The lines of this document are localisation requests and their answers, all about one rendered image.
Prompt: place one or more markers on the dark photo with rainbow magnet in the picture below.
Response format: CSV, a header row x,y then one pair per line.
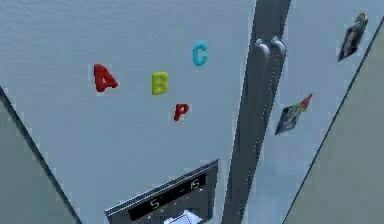
x,y
351,39

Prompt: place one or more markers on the large red letter magnet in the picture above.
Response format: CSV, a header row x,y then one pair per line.
x,y
104,79

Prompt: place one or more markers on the small red letter magnet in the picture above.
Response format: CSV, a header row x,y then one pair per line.
x,y
180,111

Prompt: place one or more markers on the cyan letter magnet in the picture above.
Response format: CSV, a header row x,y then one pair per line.
x,y
198,54

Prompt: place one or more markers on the grey fridge dispenser panel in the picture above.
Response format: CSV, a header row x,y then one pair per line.
x,y
166,200

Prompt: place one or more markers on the dark photo with red magnet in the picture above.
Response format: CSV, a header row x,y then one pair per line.
x,y
290,116

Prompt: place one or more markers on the pale grey fridge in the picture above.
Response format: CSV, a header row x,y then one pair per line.
x,y
116,133

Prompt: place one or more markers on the yellow letter magnet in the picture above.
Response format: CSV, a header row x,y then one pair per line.
x,y
159,83

